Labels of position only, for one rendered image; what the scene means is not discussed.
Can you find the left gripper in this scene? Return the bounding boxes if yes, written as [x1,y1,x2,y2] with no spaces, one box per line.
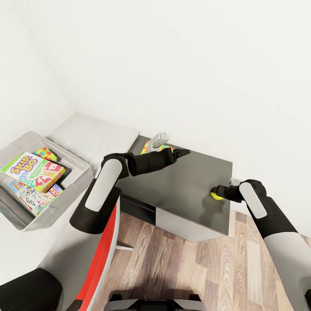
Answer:
[143,147,190,173]

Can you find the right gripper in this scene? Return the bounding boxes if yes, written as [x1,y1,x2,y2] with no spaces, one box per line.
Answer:
[210,184,242,203]

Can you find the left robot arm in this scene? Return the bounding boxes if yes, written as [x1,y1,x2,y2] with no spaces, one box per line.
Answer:
[0,132,190,311]

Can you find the tennis ball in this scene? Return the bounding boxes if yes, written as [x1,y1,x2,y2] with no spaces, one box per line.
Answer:
[211,192,223,201]

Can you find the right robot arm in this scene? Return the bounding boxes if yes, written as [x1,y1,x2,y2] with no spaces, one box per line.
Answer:
[210,178,311,311]

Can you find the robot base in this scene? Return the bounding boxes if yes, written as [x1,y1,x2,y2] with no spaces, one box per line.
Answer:
[104,294,208,311]

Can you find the jigsaw puzzle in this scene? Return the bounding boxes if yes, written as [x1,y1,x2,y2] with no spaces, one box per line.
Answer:
[141,141,167,154]
[18,147,57,186]

